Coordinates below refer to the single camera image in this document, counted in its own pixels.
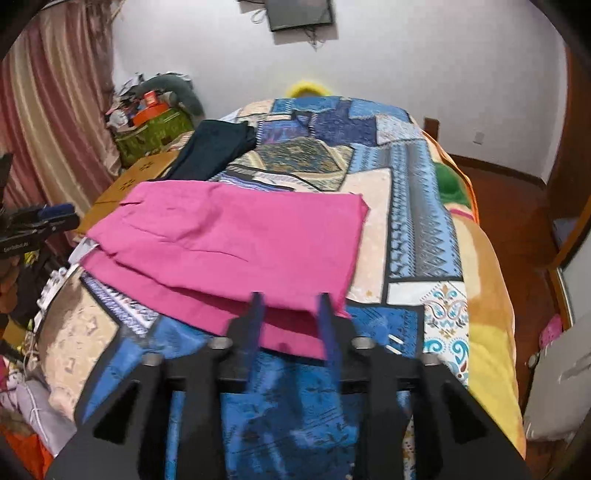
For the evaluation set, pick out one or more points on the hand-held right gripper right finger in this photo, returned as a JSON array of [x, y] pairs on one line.
[[328, 332]]

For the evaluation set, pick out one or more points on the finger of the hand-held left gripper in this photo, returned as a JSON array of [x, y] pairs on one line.
[[57, 217]]

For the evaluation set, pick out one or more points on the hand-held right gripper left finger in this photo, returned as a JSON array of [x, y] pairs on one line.
[[252, 325]]

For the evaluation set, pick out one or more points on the pink pants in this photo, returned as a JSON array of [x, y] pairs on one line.
[[231, 240]]

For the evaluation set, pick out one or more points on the dark pants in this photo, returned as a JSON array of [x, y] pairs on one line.
[[210, 147]]

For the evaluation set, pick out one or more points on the white power strip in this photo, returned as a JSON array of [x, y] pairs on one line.
[[53, 290]]

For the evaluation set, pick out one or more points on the brown cardboard box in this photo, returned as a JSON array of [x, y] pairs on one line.
[[134, 180]]

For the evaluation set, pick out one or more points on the pink striped curtain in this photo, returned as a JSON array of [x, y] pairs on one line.
[[46, 101]]

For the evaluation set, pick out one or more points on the green patterned box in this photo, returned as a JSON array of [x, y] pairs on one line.
[[152, 134]]

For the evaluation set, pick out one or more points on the orange round box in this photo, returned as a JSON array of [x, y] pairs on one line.
[[150, 113]]

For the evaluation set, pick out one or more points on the blue patchwork printed bedspread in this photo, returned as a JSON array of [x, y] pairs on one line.
[[406, 198]]

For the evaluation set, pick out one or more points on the yellow orange blanket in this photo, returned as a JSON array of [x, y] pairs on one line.
[[489, 295]]

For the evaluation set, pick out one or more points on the grey white cloth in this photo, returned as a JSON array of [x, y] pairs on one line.
[[32, 406]]

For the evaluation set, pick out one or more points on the grey plush toy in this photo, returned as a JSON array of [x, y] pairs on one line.
[[182, 90]]

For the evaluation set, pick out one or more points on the orange cloth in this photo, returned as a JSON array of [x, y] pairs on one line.
[[23, 450]]

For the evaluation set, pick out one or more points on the pink slipper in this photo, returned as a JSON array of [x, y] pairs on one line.
[[552, 331]]

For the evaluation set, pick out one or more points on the grey pillow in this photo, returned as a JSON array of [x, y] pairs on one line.
[[561, 383]]

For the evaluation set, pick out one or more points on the yellow plush item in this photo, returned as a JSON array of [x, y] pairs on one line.
[[304, 87]]

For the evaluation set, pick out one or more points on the wall socket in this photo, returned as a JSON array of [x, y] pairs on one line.
[[480, 137]]

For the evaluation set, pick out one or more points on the wooden door frame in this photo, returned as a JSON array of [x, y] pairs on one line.
[[570, 152]]

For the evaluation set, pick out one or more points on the wall-mounted black screen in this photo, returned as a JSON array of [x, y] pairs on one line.
[[300, 13]]

